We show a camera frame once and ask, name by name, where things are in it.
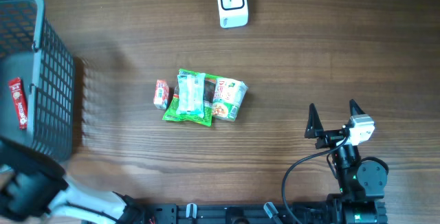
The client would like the black mounting rail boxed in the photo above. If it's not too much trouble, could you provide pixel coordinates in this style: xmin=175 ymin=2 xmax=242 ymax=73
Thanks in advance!
xmin=81 ymin=201 xmax=388 ymax=224

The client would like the light blue clear packet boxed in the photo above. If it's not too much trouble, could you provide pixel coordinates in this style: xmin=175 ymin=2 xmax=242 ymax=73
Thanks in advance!
xmin=177 ymin=74 xmax=205 ymax=118

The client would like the grey plastic shopping basket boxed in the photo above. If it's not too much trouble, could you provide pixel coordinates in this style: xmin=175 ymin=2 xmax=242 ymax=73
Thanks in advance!
xmin=1 ymin=0 xmax=76 ymax=162

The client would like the red coffee stick sachet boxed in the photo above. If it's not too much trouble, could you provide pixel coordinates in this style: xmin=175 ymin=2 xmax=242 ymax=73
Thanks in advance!
xmin=8 ymin=77 xmax=28 ymax=130

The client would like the small red white carton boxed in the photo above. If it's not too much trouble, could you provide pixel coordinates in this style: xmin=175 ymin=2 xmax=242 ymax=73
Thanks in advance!
xmin=153 ymin=80 xmax=169 ymax=110

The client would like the instant noodle cup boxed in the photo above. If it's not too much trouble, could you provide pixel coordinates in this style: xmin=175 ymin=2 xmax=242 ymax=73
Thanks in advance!
xmin=212 ymin=78 xmax=248 ymax=122

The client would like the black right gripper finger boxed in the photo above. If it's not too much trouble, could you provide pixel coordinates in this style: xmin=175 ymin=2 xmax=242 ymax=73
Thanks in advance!
xmin=305 ymin=103 xmax=324 ymax=139
xmin=349 ymin=99 xmax=365 ymax=116

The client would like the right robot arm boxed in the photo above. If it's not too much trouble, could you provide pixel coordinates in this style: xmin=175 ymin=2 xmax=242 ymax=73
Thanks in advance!
xmin=305 ymin=100 xmax=389 ymax=223

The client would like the green snack bag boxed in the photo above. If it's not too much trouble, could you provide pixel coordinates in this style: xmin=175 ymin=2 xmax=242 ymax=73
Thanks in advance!
xmin=162 ymin=74 xmax=219 ymax=127

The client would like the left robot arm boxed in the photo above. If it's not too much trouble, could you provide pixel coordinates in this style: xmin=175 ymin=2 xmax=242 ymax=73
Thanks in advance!
xmin=1 ymin=137 xmax=149 ymax=224

